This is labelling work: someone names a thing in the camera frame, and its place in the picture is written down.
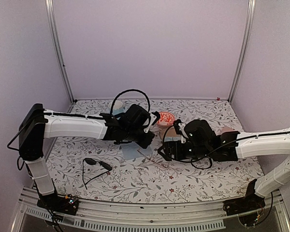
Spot red patterned small bowl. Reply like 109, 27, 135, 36
157, 112, 175, 128

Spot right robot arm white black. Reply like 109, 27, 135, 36
158, 119, 290, 211

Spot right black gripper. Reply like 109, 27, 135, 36
158, 141, 211, 161

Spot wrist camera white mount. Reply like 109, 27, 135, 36
173, 119, 188, 144
143, 111, 160, 133

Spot brown striped glasses case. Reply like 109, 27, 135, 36
159, 127, 180, 140

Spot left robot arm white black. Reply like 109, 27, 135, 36
14, 103, 160, 210

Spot light blue paper cup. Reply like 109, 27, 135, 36
112, 100, 125, 116

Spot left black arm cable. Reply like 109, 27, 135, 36
110, 88, 151, 114

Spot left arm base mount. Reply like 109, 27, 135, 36
37, 189, 79, 216

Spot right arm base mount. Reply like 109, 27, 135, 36
223, 179, 265, 227

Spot black sunglasses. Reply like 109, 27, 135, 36
82, 158, 113, 190

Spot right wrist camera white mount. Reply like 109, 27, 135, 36
173, 119, 188, 144

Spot left aluminium frame post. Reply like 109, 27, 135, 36
45, 0, 75, 103

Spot right aluminium frame post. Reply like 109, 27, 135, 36
228, 0, 256, 105

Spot pink translucent plastic cup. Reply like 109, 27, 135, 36
220, 126, 234, 134

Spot floral patterned table mat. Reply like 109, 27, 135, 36
37, 98, 266, 204

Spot clear pink frame glasses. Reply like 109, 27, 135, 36
137, 149, 169, 169

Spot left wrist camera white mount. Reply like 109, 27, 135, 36
143, 111, 160, 133

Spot aluminium frame post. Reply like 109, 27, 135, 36
228, 0, 256, 105
45, 0, 75, 103

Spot blue cleaning cloth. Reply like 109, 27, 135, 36
164, 136, 181, 142
121, 143, 152, 160

